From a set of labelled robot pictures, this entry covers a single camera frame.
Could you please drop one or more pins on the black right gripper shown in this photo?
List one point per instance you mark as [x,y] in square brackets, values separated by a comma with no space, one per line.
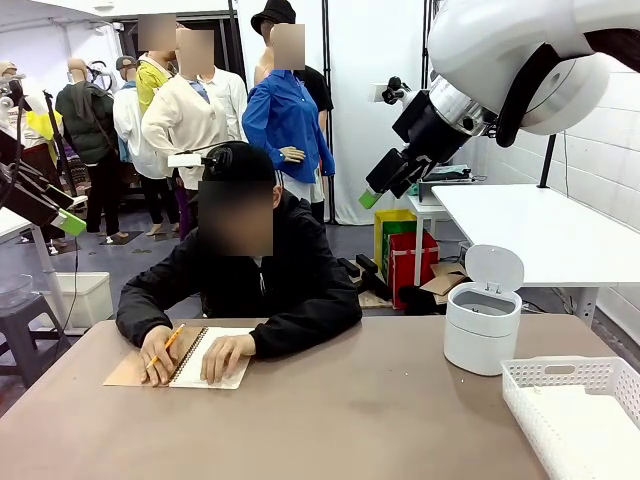
[430,130]

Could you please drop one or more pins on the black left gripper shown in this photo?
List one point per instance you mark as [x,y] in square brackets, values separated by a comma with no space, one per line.
[25,195]

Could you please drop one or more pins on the yellow pencil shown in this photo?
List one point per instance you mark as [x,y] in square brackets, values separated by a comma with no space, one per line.
[175,335]

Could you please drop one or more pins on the spiral notebook brown cover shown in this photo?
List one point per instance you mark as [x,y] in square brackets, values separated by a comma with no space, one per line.
[192,367]

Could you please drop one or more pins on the person's left forearm black sleeve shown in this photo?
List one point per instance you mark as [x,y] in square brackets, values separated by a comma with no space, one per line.
[310,320]

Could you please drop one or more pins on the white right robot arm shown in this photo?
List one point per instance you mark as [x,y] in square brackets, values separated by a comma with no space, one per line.
[500,40]

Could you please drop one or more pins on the person's right forearm black sleeve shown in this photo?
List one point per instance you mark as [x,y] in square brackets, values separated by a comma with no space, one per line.
[145,300]

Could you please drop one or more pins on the person's right hand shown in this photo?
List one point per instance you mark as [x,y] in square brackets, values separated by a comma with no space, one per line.
[160,345]

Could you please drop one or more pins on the person's left hand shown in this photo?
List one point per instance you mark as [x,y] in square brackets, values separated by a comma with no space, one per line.
[225,352]

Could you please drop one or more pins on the small white side table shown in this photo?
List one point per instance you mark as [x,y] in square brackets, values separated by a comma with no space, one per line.
[425,210]

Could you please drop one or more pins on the grey box with teal cloth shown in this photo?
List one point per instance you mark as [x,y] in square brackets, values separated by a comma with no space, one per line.
[445,185]

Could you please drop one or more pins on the white desk with leg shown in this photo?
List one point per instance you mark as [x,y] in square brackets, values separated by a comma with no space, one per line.
[47,270]

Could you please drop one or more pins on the dark green jacket mannequin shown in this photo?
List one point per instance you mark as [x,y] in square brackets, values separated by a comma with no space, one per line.
[85,125]

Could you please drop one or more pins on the yellow white clothed mannequin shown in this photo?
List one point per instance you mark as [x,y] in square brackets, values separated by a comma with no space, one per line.
[35,130]

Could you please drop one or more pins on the white storage box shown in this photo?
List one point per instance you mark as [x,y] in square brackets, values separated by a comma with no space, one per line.
[90,297]

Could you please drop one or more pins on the red bag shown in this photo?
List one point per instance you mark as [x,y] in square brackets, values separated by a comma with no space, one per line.
[412,265]

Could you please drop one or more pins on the clear plastic bowl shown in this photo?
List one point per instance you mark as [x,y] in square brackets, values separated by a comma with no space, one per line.
[15,290]

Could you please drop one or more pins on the black backdrop pole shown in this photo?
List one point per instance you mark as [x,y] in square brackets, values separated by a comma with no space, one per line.
[328,100]

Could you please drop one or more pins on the white shirt capped mannequin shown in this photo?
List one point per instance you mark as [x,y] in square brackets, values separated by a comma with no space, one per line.
[130,130]

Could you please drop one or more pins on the black floor blocks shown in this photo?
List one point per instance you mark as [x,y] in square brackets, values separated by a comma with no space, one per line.
[370,280]

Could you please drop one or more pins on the black t-shirt mannequin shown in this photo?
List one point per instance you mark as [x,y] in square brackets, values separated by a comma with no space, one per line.
[320,90]

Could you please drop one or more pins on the brown cardboard pieces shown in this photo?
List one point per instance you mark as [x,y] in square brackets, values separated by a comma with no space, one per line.
[445,280]

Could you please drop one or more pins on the grey plastic stool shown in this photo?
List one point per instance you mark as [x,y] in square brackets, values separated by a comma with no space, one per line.
[25,325]

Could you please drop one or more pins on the blue shirt mannequin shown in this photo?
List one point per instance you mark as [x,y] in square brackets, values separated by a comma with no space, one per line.
[285,115]

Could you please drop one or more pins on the person torso black jacket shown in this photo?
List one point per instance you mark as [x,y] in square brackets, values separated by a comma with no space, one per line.
[290,265]

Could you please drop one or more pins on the cream cardigan mannequin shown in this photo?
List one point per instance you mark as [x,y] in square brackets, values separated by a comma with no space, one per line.
[185,120]

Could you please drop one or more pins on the yellow jacket mannequin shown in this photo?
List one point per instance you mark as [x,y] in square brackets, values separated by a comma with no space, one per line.
[147,85]

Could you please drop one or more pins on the black stand pole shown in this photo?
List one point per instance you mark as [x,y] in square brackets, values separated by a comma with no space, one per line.
[547,160]

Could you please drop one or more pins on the black cap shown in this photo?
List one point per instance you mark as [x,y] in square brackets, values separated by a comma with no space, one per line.
[245,160]

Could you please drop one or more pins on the large white table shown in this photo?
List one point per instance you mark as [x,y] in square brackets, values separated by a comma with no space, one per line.
[540,235]

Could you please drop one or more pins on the white lidded trash bin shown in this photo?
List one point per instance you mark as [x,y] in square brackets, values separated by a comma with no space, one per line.
[480,340]

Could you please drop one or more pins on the black bucket hat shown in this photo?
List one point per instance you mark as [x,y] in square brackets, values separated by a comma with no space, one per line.
[272,15]

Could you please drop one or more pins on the white perforated plastic basket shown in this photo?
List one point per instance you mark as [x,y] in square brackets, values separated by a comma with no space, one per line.
[530,400]

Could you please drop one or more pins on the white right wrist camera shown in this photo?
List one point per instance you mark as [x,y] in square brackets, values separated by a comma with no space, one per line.
[397,92]

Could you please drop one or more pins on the white head-mounted camera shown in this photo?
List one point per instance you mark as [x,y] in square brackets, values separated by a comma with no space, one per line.
[185,160]

